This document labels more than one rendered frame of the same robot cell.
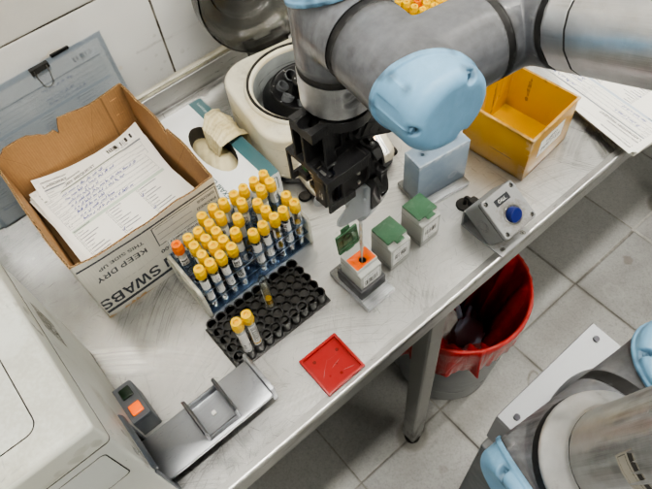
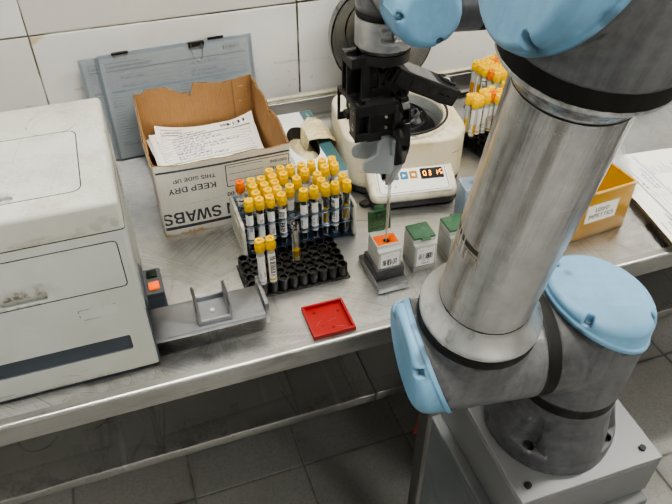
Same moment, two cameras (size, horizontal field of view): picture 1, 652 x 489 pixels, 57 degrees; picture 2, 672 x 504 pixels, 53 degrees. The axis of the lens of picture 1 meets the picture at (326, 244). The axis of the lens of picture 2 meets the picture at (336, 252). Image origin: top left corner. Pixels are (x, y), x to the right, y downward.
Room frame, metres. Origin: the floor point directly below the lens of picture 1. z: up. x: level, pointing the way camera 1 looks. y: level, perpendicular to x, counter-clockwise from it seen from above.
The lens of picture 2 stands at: (-0.37, -0.18, 1.64)
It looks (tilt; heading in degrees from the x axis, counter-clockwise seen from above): 40 degrees down; 14
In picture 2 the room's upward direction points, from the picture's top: straight up
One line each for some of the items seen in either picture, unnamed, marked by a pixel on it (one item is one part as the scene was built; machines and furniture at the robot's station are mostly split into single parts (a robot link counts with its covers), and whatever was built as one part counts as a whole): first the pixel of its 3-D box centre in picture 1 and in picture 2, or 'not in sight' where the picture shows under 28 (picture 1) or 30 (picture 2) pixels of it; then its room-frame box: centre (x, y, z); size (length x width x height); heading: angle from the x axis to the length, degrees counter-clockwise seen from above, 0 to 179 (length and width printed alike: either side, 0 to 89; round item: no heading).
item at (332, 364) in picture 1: (332, 364); (328, 318); (0.34, 0.02, 0.88); 0.07 x 0.07 x 0.01; 34
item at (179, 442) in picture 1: (199, 422); (197, 311); (0.26, 0.20, 0.92); 0.21 x 0.07 x 0.05; 124
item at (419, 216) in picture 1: (419, 219); (454, 238); (0.54, -0.15, 0.91); 0.05 x 0.04 x 0.07; 34
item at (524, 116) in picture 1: (517, 121); (576, 193); (0.71, -0.36, 0.93); 0.13 x 0.13 x 0.10; 38
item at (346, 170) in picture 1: (336, 143); (376, 90); (0.44, -0.03, 1.22); 0.09 x 0.08 x 0.12; 124
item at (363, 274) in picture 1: (361, 269); (384, 253); (0.46, -0.05, 0.92); 0.05 x 0.04 x 0.06; 34
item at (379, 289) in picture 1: (361, 277); (383, 266); (0.46, -0.05, 0.89); 0.09 x 0.05 x 0.04; 34
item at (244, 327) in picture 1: (262, 298); (291, 246); (0.43, 0.10, 0.93); 0.17 x 0.09 x 0.11; 124
